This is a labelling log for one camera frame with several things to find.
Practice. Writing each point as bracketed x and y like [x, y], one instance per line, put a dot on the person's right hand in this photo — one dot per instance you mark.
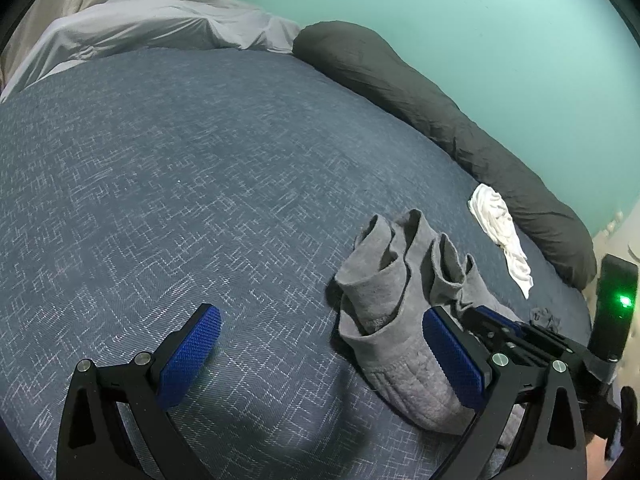
[626, 425]

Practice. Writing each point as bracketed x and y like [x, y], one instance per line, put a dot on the long dark grey pillow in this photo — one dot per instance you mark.
[360, 59]

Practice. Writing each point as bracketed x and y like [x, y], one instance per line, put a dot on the dark grey thin garment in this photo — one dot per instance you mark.
[543, 318]

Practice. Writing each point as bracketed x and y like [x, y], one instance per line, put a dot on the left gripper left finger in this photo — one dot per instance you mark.
[93, 442]

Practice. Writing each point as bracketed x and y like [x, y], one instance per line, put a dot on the light grey blanket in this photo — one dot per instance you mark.
[119, 26]

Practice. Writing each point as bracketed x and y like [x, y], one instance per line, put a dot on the white t-shirt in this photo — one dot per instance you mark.
[493, 215]

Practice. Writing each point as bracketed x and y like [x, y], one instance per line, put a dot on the blue patterned bed sheet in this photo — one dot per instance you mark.
[137, 187]

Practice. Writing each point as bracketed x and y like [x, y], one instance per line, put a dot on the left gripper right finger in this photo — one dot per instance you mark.
[491, 379]

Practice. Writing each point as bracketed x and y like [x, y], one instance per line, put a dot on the grey quilted sweatshirt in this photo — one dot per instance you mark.
[397, 271]

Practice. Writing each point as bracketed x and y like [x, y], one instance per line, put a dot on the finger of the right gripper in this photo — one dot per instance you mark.
[490, 327]

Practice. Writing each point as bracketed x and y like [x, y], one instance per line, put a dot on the cream tufted headboard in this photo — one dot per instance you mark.
[619, 238]

